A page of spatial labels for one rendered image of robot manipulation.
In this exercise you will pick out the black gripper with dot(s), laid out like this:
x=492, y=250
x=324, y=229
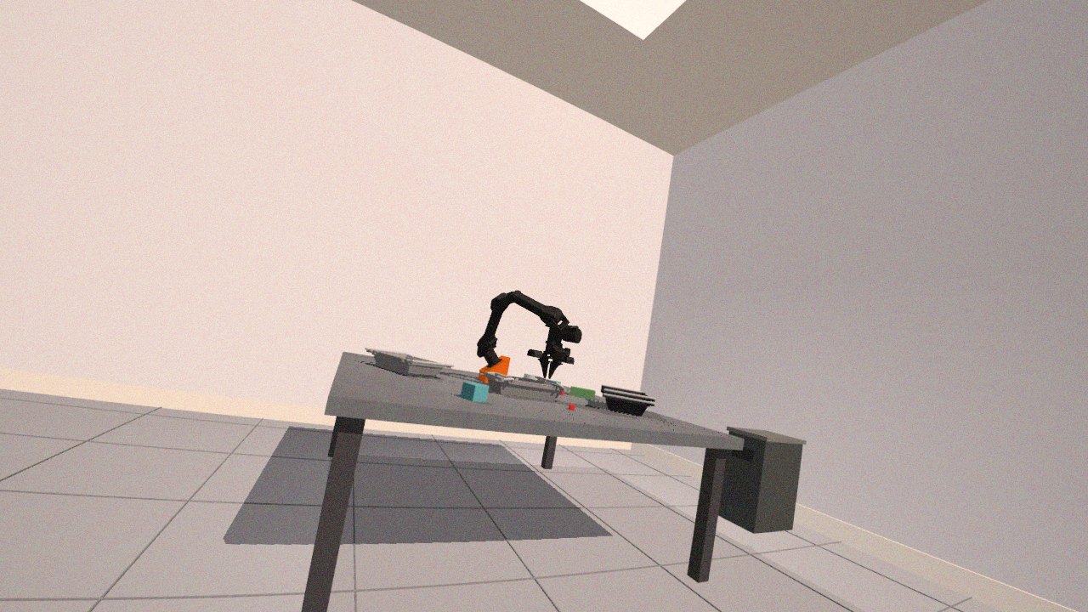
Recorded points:
x=554, y=364

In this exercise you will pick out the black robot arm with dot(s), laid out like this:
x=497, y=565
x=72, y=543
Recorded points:
x=550, y=315

